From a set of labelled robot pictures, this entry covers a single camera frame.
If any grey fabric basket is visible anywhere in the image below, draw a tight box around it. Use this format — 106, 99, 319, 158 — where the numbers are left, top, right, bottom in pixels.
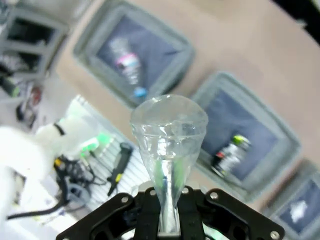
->
72, 0, 197, 110
189, 71, 302, 203
262, 159, 320, 236

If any black handheld device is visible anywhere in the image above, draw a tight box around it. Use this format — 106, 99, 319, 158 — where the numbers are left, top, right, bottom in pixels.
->
106, 141, 134, 197

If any crushed black drink can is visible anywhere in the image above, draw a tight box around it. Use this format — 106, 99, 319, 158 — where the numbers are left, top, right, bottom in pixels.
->
211, 134, 252, 178

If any white paper ball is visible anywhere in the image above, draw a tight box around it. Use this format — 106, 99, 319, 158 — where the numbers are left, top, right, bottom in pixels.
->
288, 199, 308, 223

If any crushed clear plastic container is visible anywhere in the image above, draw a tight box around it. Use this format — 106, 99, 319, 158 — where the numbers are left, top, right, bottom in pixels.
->
129, 94, 209, 233

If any black cable conduit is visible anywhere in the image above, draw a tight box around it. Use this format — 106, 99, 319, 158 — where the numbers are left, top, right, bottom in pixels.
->
6, 154, 73, 221

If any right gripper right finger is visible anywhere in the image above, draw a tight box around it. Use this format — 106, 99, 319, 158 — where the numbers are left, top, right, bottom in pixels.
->
173, 162, 286, 240

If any grey shelf unit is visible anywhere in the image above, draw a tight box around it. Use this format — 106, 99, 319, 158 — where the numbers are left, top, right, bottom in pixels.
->
0, 7, 70, 76

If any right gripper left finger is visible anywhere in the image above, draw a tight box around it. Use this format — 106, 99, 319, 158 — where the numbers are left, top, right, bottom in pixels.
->
56, 162, 163, 240

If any clear bottle blue cap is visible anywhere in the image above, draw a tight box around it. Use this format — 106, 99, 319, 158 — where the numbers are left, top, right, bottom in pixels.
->
108, 37, 148, 100

